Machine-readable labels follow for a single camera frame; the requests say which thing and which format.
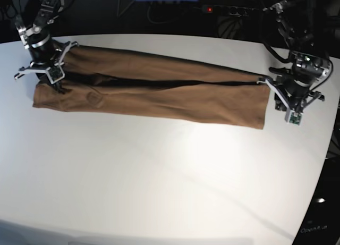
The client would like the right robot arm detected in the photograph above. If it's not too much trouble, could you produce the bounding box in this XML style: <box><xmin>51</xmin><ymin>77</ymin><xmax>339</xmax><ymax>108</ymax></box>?
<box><xmin>14</xmin><ymin>0</ymin><xmax>79</xmax><ymax>94</ymax></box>

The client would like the brown T-shirt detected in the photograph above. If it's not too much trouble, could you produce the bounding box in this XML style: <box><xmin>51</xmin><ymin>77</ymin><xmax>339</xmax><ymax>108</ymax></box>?
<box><xmin>33</xmin><ymin>46</ymin><xmax>269</xmax><ymax>129</ymax></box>

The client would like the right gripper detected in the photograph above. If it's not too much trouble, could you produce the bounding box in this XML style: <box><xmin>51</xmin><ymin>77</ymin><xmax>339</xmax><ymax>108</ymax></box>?
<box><xmin>14</xmin><ymin>40</ymin><xmax>79</xmax><ymax>94</ymax></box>

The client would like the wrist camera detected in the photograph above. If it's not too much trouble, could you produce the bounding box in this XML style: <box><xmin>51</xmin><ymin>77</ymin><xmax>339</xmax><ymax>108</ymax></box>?
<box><xmin>285</xmin><ymin>109</ymin><xmax>303</xmax><ymax>125</ymax></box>
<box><xmin>49</xmin><ymin>66</ymin><xmax>65</xmax><ymax>85</ymax></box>

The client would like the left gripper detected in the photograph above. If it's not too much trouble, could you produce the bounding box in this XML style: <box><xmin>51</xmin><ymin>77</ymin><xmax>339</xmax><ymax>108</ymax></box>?
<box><xmin>257</xmin><ymin>67</ymin><xmax>325</xmax><ymax>113</ymax></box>

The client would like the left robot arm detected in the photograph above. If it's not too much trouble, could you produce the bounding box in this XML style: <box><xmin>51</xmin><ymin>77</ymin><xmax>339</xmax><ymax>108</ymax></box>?
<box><xmin>259</xmin><ymin>0</ymin><xmax>334</xmax><ymax>124</ymax></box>

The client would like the black power strip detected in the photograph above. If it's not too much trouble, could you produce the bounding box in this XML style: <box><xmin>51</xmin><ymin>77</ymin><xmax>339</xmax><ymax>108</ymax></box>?
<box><xmin>201</xmin><ymin>5</ymin><xmax>259</xmax><ymax>17</ymax></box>

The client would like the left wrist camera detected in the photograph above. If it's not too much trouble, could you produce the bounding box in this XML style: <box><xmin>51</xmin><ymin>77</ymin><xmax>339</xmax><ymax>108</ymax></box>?
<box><xmin>285</xmin><ymin>109</ymin><xmax>303</xmax><ymax>125</ymax></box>

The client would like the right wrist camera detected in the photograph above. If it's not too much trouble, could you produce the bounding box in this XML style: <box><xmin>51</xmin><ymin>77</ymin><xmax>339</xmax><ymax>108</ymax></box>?
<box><xmin>49</xmin><ymin>66</ymin><xmax>65</xmax><ymax>85</ymax></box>

